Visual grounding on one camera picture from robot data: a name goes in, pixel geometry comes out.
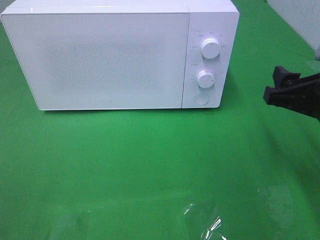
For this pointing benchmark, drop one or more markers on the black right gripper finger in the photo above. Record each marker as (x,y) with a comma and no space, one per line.
(304,99)
(283,79)

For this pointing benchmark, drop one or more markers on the white round knob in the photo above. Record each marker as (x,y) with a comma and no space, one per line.
(205,79)
(210,47)

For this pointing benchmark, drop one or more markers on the round white door button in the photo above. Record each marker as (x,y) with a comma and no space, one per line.
(201,99)

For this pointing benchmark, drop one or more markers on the white microwave door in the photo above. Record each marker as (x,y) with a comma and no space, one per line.
(101,61)

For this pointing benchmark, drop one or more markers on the clear plastic wrap piece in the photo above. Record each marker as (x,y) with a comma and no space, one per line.
(203,221)

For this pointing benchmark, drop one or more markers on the white microwave oven body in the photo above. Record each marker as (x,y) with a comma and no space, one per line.
(206,19)

